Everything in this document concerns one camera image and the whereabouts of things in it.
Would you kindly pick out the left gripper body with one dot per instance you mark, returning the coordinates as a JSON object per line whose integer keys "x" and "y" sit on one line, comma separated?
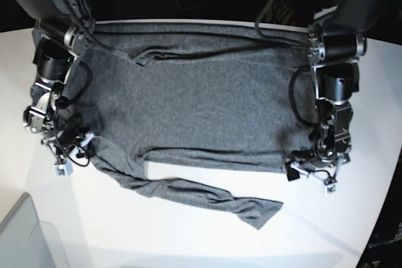
{"x": 311, "y": 165}

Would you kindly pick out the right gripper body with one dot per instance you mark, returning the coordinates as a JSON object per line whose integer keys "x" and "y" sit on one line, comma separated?
{"x": 68, "y": 147}

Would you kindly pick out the grey t-shirt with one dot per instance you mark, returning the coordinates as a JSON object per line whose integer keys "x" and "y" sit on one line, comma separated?
{"x": 197, "y": 95}

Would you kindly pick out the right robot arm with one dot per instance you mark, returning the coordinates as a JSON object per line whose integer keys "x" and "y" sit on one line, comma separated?
{"x": 62, "y": 36}

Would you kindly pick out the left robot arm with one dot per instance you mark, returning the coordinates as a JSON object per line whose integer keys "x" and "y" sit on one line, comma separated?
{"x": 336, "y": 41}

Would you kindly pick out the translucent grey tray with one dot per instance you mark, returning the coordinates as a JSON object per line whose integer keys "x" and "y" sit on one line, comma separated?
{"x": 26, "y": 241}

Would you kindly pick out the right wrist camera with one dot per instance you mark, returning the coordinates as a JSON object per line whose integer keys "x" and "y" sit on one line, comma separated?
{"x": 64, "y": 169}

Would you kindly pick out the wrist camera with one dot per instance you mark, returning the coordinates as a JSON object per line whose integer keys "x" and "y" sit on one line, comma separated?
{"x": 329, "y": 187}
{"x": 64, "y": 169}

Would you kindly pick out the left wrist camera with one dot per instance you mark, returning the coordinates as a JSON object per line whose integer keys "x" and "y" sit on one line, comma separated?
{"x": 329, "y": 187}

